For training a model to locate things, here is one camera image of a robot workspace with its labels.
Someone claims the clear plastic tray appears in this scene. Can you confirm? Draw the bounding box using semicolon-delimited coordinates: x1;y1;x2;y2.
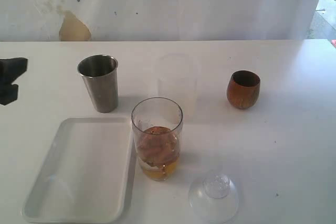
21;117;132;223

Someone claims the translucent plastic measuring cup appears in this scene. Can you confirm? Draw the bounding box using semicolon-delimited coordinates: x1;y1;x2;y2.
154;53;199;123

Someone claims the brown wooden cup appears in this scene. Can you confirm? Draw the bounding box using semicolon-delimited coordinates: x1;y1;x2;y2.
226;70;260;110

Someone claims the grey metal cup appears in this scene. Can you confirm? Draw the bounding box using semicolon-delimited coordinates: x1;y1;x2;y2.
77;55;118;113

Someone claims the clear glass jar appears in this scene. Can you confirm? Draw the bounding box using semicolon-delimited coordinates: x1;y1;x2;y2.
131;97;184;181

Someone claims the clear plastic dome lid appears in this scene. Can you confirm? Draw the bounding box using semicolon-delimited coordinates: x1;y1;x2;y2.
188;169;239;223

